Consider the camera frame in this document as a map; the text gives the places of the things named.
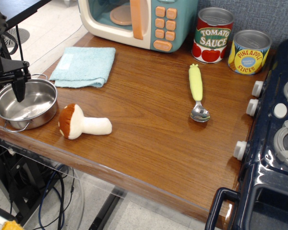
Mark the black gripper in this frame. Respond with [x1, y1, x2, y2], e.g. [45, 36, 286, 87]
[0, 44, 31, 102]

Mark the stainless steel pot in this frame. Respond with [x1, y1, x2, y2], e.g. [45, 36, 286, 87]
[0, 74, 58, 133]

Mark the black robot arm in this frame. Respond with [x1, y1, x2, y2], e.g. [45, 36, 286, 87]
[0, 12, 31, 102]

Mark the white stove knob bottom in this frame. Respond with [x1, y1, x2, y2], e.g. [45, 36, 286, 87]
[233, 141, 247, 161]

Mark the white stove knob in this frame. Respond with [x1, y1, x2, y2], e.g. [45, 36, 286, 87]
[252, 80, 264, 98]
[233, 141, 247, 161]
[246, 99, 259, 116]

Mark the light blue folded cloth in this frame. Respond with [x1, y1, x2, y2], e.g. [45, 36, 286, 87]
[50, 47, 116, 88]

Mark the plush brown white mushroom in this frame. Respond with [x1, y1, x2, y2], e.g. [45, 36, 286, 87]
[58, 103, 112, 139]

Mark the black side desk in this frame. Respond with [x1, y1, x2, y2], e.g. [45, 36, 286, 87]
[0, 0, 51, 30]

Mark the teal cream toy microwave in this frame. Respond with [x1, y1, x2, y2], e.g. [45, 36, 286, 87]
[78, 0, 198, 53]

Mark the tomato sauce can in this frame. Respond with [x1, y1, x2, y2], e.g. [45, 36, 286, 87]
[192, 7, 234, 63]

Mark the pineapple slices can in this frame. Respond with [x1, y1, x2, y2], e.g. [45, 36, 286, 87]
[228, 30, 272, 75]

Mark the white stove knob middle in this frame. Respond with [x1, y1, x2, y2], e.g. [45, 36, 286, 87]
[246, 99, 259, 116]

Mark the white stove knob top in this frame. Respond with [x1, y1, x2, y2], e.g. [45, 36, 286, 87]
[252, 80, 264, 98]

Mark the dark blue toy stove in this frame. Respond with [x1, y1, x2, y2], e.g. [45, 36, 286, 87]
[205, 39, 288, 230]

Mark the black metal table frame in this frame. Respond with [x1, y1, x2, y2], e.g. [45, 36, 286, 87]
[0, 146, 55, 225]

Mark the blue floor cable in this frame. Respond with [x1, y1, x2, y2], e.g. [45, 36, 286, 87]
[38, 165, 65, 230]

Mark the black floor cable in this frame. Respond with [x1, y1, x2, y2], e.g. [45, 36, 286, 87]
[33, 167, 75, 230]

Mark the spoon with yellow-green handle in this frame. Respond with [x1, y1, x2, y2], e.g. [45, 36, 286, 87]
[189, 64, 210, 123]

